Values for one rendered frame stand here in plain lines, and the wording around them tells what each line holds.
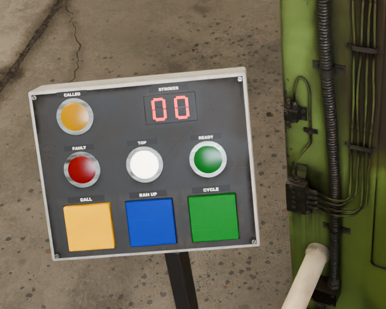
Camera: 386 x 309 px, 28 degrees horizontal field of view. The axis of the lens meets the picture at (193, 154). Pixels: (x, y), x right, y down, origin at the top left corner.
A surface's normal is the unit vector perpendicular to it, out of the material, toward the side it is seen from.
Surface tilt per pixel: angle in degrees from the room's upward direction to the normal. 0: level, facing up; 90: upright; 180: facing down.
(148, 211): 60
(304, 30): 90
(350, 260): 90
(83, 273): 0
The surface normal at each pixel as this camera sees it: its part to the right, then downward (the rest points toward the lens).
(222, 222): -0.07, 0.22
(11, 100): -0.11, -0.73
